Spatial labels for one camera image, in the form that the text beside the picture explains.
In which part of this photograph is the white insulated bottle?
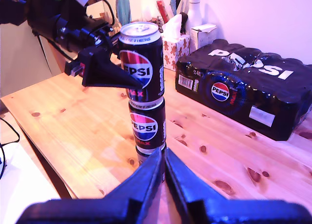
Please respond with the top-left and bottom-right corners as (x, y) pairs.
(187, 0), (203, 27)

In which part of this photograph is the gingerbread print tissue box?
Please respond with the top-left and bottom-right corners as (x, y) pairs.
(162, 34), (191, 72)

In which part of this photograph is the black cable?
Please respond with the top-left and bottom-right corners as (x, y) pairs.
(0, 116), (20, 181)
(103, 0), (116, 27)

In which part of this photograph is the white tissue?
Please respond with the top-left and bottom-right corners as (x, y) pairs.
(161, 13), (188, 39)

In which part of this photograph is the small white cardboard box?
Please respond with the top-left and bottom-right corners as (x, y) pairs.
(190, 23), (218, 54)

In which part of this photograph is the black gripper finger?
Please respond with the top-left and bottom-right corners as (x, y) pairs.
(104, 148), (163, 224)
(165, 148), (230, 224)

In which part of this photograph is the teal post with cream top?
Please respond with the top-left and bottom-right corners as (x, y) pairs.
(113, 0), (141, 26)

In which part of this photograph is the metal wire basket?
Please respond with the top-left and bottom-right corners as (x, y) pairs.
(152, 15), (164, 34)

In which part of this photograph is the black Pepsi Max multipack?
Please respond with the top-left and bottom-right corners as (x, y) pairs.
(175, 38), (312, 142)

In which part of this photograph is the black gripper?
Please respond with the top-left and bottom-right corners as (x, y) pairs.
(64, 18), (143, 89)

